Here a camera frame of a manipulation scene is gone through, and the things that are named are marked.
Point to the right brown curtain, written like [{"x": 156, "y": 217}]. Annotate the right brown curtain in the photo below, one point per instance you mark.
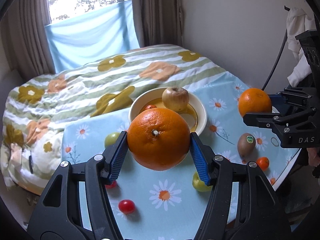
[{"x": 158, "y": 22}]

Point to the cream yellow duck bowl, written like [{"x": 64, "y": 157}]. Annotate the cream yellow duck bowl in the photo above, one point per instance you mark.
[{"x": 195, "y": 115}]

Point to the light blue window cloth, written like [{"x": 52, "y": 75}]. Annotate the light blue window cloth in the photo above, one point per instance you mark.
[{"x": 92, "y": 36}]

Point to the blue daisy tablecloth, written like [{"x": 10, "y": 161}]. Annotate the blue daisy tablecloth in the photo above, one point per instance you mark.
[{"x": 167, "y": 205}]

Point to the small mandarin in bowl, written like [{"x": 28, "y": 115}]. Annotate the small mandarin in bowl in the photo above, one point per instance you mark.
[{"x": 148, "y": 107}]

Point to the wrinkled brown apple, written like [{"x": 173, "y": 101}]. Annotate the wrinkled brown apple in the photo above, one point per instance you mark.
[{"x": 175, "y": 98}]

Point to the left brown curtain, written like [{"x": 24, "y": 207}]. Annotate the left brown curtain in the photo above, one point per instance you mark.
[{"x": 24, "y": 38}]

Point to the large orange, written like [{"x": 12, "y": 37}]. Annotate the large orange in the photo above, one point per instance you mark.
[{"x": 158, "y": 139}]

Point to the brown curtain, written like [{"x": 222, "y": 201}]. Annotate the brown curtain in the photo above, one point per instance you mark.
[
  {"x": 158, "y": 22},
  {"x": 24, "y": 38}
]

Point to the red cherry tomato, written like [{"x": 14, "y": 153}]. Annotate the red cherry tomato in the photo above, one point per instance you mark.
[
  {"x": 126, "y": 206},
  {"x": 112, "y": 185}
]

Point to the striped floral quilt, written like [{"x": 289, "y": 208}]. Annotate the striped floral quilt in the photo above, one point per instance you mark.
[{"x": 37, "y": 112}]

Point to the brown kiwi with sticker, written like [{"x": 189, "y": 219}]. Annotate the brown kiwi with sticker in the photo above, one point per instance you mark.
[{"x": 246, "y": 145}]

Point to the person's right hand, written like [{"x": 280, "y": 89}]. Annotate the person's right hand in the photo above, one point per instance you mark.
[{"x": 313, "y": 156}]

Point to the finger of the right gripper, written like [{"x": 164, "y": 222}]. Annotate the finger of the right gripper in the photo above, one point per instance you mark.
[
  {"x": 278, "y": 103},
  {"x": 261, "y": 120}
]

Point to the green apple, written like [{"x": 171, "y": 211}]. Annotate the green apple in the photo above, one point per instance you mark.
[
  {"x": 199, "y": 185},
  {"x": 111, "y": 139}
]

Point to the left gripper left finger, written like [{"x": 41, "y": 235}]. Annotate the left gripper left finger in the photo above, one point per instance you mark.
[{"x": 57, "y": 214}]

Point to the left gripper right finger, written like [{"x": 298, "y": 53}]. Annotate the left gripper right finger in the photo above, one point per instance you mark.
[{"x": 259, "y": 214}]

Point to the medium orange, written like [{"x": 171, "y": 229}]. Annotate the medium orange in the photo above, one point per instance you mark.
[{"x": 254, "y": 100}]

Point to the small mandarin on table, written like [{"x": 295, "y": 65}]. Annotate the small mandarin on table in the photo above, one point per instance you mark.
[{"x": 263, "y": 163}]

